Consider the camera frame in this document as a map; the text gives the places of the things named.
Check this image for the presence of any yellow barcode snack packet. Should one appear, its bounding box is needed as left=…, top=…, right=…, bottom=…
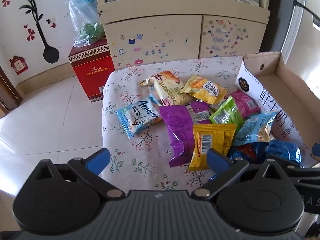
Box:
left=189, top=124, right=237, bottom=171

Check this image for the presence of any light blue snack packet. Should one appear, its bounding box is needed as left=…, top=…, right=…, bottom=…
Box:
left=116, top=94, right=163, bottom=138

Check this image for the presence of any yellow white-label snack packet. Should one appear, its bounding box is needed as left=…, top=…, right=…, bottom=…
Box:
left=180, top=75, right=228, bottom=105

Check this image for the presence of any cream wooden cabinet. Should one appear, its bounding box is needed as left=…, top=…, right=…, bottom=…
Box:
left=93, top=0, right=272, bottom=68

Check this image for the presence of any green snack packet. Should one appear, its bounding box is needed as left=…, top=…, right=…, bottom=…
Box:
left=209, top=95, right=244, bottom=130

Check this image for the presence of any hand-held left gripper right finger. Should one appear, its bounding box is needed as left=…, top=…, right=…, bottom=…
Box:
left=191, top=148, right=285, bottom=198

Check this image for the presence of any brown wooden door frame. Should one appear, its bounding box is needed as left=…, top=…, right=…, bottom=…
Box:
left=0, top=65, right=24, bottom=118

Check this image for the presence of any purple snack packet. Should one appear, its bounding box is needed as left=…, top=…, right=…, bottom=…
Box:
left=159, top=100, right=212, bottom=168

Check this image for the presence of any pink snack packet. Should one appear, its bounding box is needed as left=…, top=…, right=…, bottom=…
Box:
left=226, top=90, right=262, bottom=118

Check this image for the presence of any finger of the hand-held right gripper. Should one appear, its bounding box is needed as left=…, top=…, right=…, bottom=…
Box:
left=266, top=155, right=320, bottom=183

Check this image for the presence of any grey door frame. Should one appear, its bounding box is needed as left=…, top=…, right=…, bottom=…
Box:
left=260, top=0, right=320, bottom=63

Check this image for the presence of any yellow croissant snack packet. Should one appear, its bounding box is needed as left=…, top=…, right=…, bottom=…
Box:
left=140, top=70, right=190, bottom=107

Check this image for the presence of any black vase flower wall sticker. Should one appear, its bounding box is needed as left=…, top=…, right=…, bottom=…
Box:
left=0, top=0, right=60, bottom=64

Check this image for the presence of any floral tablecloth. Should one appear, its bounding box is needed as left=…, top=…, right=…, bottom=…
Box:
left=101, top=56, right=253, bottom=193

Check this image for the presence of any clear plastic bag with greens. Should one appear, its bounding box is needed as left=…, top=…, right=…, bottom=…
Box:
left=68, top=0, right=105, bottom=48

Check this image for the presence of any teal snack packet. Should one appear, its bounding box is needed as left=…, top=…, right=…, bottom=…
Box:
left=234, top=112, right=277, bottom=147

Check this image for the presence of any brown cardboard box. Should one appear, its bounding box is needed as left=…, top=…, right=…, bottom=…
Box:
left=235, top=52, right=320, bottom=168

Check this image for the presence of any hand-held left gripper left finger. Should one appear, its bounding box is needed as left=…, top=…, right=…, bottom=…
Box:
left=35, top=148, right=124, bottom=199

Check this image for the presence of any red cardboard box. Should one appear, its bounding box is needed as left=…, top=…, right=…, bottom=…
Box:
left=68, top=38, right=115, bottom=103

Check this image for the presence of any red house wall sticker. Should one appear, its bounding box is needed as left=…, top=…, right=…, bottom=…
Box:
left=9, top=56, right=28, bottom=75

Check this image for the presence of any dark blue shiny snack packet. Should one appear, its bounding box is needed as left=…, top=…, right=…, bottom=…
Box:
left=266, top=140, right=304, bottom=168

